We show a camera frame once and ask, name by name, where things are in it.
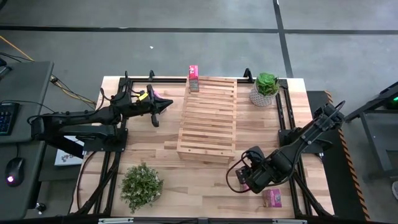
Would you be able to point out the bushy small-leaved green plant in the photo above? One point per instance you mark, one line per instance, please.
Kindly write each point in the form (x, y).
(141, 186)

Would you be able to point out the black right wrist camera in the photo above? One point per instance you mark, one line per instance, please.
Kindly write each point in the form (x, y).
(256, 155)

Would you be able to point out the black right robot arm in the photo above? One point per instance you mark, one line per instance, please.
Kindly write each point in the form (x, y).
(295, 149)

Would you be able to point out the grey desk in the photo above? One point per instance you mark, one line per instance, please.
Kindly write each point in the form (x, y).
(28, 87)

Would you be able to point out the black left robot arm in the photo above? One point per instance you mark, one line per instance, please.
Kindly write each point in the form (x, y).
(77, 119)

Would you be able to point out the yellow label tag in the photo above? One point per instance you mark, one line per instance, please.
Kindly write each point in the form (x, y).
(143, 96)

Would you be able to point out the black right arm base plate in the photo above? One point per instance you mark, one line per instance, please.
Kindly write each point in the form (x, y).
(284, 137)

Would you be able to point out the black keyboard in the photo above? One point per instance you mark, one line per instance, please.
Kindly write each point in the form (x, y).
(7, 119)

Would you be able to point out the black mat with hazard stripe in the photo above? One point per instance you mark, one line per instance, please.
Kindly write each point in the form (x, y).
(335, 186)

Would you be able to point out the black chair caster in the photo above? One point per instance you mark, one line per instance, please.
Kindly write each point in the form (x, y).
(40, 207)

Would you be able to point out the black computer mouse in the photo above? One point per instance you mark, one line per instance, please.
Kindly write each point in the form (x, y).
(15, 171)

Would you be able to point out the white printed booklet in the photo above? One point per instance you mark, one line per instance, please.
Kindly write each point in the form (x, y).
(66, 158)

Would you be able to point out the black aluminium rig frame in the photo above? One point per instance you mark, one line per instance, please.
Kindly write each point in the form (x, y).
(168, 80)

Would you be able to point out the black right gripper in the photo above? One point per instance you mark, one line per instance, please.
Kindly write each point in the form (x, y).
(258, 175)

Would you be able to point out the wooden slatted crate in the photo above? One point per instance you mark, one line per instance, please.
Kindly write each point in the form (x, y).
(208, 124)

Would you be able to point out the black table clamp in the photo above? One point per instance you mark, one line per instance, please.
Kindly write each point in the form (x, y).
(247, 75)
(151, 74)

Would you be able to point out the silver metal bracket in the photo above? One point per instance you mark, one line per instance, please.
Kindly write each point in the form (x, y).
(289, 221)
(115, 221)

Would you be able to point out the black desk leg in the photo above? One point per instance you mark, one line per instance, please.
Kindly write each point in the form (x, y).
(66, 149)

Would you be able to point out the grey metal stand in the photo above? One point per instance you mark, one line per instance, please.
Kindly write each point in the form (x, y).
(374, 140)

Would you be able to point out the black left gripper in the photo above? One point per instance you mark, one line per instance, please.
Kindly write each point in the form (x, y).
(146, 105)

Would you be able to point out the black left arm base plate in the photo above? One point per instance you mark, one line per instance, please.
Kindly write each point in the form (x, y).
(105, 148)

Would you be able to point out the person's shoe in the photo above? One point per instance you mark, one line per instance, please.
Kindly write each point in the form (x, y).
(395, 189)

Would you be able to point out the succulent in white pot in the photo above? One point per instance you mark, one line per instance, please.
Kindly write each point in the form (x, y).
(265, 85)

